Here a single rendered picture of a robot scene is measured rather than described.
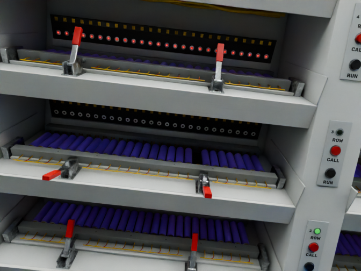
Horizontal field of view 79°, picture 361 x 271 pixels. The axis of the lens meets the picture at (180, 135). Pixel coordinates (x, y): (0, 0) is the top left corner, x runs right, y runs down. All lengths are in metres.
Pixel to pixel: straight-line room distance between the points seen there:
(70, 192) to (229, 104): 0.35
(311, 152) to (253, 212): 0.16
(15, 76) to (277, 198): 0.54
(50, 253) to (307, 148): 0.57
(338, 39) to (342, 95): 0.10
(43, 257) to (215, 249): 0.38
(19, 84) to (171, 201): 0.35
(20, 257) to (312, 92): 0.68
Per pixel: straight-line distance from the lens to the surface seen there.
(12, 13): 0.62
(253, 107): 0.42
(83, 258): 0.58
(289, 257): 0.54
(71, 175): 0.48
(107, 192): 0.46
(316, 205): 0.51
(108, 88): 0.42
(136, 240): 0.57
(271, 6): 0.46
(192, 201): 0.44
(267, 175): 0.50
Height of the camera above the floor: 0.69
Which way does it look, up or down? 9 degrees down
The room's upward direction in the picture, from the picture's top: 6 degrees clockwise
